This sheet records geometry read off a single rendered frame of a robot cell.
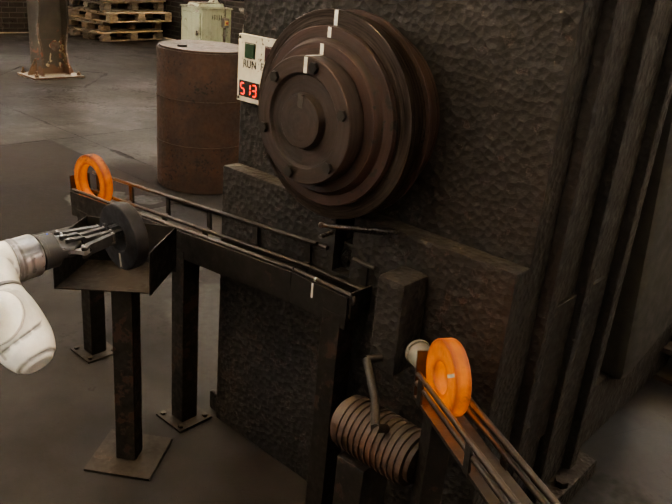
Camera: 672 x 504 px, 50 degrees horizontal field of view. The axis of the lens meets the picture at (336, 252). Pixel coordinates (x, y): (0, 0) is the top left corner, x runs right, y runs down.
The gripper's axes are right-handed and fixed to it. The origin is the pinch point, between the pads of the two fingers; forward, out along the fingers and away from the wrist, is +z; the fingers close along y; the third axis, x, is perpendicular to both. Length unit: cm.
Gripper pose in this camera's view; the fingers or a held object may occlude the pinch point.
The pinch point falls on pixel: (122, 229)
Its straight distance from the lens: 170.6
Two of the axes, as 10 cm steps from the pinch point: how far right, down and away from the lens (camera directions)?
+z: 6.7, -2.8, 6.9
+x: 0.5, -9.1, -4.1
